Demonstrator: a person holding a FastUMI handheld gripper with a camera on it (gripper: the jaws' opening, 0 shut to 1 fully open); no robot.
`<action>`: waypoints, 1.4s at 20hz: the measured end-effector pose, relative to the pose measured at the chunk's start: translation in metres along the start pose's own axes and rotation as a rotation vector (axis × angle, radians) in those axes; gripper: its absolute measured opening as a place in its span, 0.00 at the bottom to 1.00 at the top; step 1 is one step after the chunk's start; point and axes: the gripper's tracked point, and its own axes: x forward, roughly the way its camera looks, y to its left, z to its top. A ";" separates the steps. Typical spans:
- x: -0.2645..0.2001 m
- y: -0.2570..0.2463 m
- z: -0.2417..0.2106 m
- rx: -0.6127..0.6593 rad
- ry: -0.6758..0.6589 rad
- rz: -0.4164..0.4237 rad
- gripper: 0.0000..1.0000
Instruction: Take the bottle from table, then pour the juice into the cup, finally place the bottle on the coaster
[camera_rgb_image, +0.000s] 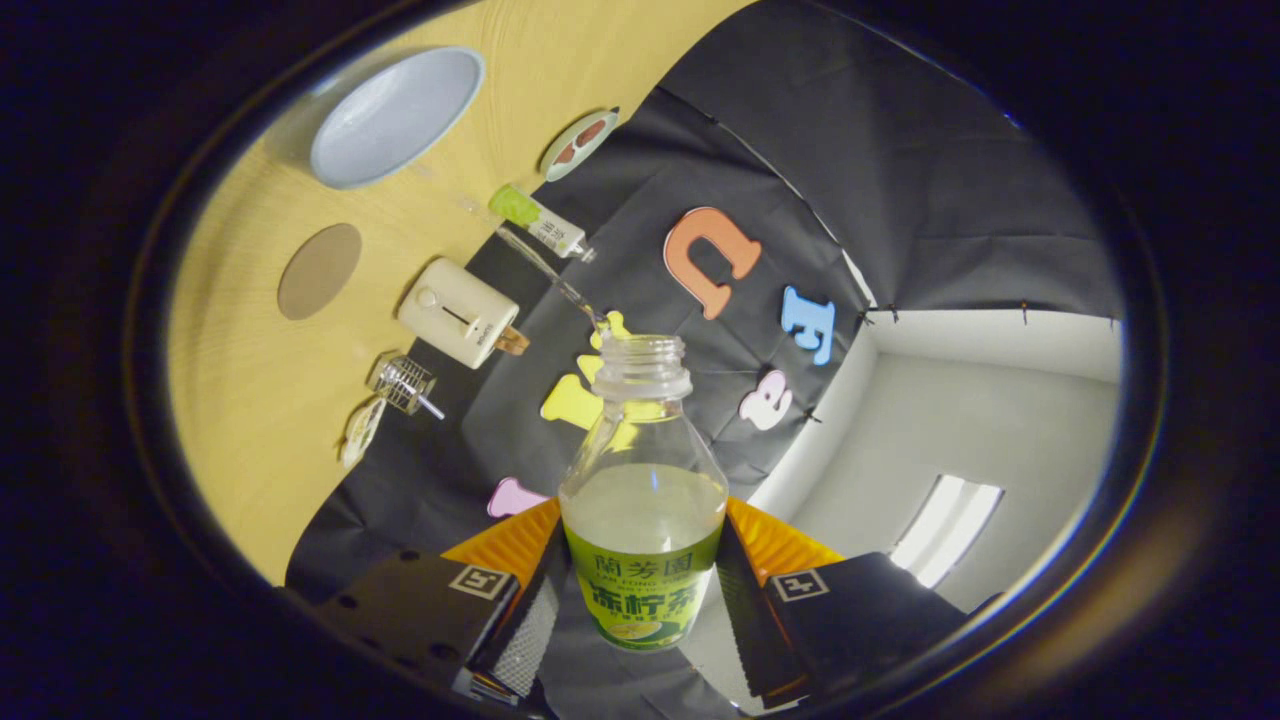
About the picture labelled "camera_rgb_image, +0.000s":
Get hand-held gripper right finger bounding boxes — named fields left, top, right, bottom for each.
left=715, top=495, right=986, bottom=706

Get tall slim green drink bottle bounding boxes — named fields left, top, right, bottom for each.
left=488, top=184, right=598, bottom=264

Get white divided tray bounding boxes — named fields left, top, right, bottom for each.
left=338, top=397, right=387, bottom=471

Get wooden table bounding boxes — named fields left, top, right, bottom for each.
left=165, top=0, right=761, bottom=588

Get cream toaster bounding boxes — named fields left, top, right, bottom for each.
left=398, top=257, right=521, bottom=371

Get round brown coaster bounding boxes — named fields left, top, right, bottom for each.
left=277, top=222, right=364, bottom=322

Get wire utensil holder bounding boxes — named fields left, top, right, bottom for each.
left=368, top=354, right=438, bottom=416

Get juice bottle with green label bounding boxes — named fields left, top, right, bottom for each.
left=558, top=334, right=730, bottom=653

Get ceiling light panel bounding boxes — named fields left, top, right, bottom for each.
left=888, top=474, right=1004, bottom=590

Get white cup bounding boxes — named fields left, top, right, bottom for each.
left=270, top=46, right=486, bottom=191

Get pale green plate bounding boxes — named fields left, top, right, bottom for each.
left=540, top=107, right=621, bottom=183

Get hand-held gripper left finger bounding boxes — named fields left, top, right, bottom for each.
left=285, top=497, right=573, bottom=706

